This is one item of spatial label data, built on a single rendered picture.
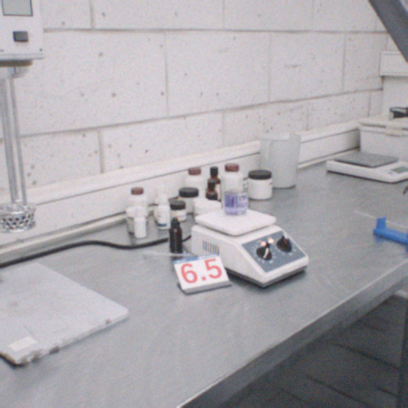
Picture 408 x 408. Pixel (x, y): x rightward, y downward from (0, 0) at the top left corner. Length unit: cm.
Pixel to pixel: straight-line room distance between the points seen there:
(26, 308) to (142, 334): 21
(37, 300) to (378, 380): 132
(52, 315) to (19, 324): 5
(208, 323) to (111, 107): 68
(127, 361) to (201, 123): 93
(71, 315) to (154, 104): 72
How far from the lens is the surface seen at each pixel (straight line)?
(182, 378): 74
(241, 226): 102
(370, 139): 208
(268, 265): 99
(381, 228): 130
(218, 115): 162
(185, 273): 98
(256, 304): 93
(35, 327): 88
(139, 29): 142
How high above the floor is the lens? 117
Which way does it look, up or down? 17 degrees down
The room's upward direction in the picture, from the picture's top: 1 degrees counter-clockwise
